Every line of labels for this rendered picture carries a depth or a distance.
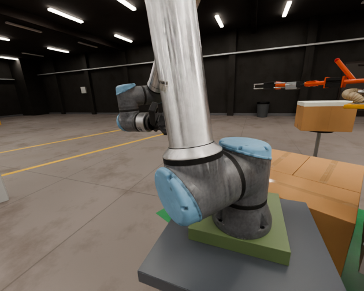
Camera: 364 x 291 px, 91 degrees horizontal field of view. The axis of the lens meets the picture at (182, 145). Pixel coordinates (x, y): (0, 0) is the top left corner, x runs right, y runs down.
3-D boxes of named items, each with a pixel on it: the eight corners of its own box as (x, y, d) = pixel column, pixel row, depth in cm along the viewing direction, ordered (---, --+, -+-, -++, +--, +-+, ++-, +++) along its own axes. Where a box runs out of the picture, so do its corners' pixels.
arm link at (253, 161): (278, 194, 55) (285, 139, 50) (240, 216, 47) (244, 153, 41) (239, 175, 68) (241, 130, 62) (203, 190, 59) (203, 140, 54)
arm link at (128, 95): (136, 84, 89) (139, 109, 92) (112, 85, 83) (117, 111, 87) (143, 82, 81) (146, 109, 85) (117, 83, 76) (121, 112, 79)
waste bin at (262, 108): (267, 116, 860) (269, 101, 841) (268, 118, 810) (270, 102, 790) (255, 116, 879) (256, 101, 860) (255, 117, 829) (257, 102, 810)
